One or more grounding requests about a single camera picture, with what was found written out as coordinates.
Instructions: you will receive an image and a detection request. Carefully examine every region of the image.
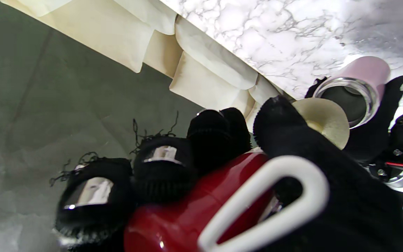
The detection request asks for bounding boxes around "cream fabric sofa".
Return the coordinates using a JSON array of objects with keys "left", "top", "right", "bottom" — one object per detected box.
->
[{"left": 0, "top": 0, "right": 295, "bottom": 133}]

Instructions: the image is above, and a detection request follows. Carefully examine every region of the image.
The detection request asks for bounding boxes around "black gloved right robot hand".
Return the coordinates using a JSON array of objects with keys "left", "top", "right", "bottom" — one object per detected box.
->
[{"left": 49, "top": 95, "right": 403, "bottom": 252}]

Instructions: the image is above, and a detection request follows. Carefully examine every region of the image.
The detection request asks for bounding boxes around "pink thermos bottle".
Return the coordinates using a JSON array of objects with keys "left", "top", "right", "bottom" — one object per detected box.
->
[{"left": 313, "top": 56, "right": 391, "bottom": 129}]

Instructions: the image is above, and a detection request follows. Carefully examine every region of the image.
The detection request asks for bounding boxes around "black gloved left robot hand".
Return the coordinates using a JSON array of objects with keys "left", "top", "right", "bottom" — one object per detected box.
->
[{"left": 305, "top": 75, "right": 403, "bottom": 163}]

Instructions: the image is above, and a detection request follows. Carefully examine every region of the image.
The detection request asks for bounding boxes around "cream sofa cushion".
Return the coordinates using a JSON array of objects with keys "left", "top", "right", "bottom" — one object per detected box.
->
[
  {"left": 169, "top": 51, "right": 256, "bottom": 112},
  {"left": 0, "top": 0, "right": 155, "bottom": 73}
]

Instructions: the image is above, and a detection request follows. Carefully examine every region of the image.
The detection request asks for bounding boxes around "sponge cup brush red handle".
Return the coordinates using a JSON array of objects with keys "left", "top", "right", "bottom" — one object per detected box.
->
[{"left": 124, "top": 98, "right": 350, "bottom": 252}]

